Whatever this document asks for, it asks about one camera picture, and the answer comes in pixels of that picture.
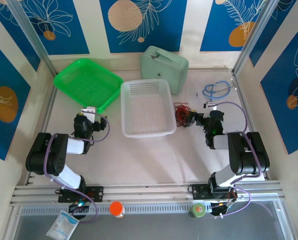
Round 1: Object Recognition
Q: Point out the thin red wire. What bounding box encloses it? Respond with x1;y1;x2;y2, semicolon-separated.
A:
173;101;192;127

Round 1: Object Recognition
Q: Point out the white perforated plastic basket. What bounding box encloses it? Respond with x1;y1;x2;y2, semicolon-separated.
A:
120;79;177;139

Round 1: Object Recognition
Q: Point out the small clear plastic box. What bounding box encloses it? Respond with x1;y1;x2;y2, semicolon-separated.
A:
186;86;200;105

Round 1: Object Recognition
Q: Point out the blue stethoscope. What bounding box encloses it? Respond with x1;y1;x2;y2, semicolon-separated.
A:
202;78;237;103

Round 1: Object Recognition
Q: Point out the green plastic basket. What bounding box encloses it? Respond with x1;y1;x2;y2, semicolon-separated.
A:
53;57;124;115

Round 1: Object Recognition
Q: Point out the mint green zip case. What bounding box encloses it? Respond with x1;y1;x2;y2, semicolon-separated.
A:
140;45;189;95

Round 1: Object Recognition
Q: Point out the jar with orange lid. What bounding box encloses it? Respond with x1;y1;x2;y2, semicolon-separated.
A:
110;201;126;219

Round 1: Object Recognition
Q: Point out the jar with green lid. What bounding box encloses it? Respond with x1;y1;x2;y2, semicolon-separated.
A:
188;202;205;218

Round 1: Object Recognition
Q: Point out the white and blue packet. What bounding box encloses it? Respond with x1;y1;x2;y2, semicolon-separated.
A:
46;210;80;240

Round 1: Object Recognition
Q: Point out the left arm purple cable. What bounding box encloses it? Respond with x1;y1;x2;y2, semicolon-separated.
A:
44;113;111;223

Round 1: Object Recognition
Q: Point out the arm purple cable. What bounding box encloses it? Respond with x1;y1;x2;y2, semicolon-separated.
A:
44;113;111;223
212;101;262;218

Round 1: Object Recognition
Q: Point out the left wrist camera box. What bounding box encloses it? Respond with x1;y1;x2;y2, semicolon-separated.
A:
80;106;97;121

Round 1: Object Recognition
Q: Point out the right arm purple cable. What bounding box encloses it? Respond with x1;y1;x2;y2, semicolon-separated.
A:
212;101;262;218

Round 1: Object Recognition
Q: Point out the aluminium table side rail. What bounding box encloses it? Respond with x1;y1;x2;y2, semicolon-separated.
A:
232;71;271;181

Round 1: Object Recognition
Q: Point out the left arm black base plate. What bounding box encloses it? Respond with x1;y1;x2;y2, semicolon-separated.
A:
58;186;104;203

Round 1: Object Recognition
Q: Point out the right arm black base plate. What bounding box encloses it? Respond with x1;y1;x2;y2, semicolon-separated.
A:
190;184;238;201

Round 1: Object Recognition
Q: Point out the aluminium rail frame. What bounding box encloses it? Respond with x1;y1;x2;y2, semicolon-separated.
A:
10;181;287;207

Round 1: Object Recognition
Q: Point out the slotted grey cable duct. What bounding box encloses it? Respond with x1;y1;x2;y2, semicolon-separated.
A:
20;203;213;216

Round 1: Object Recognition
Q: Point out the aluminium corner post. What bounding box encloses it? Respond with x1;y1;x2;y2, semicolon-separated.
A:
232;0;276;76
7;0;58;76

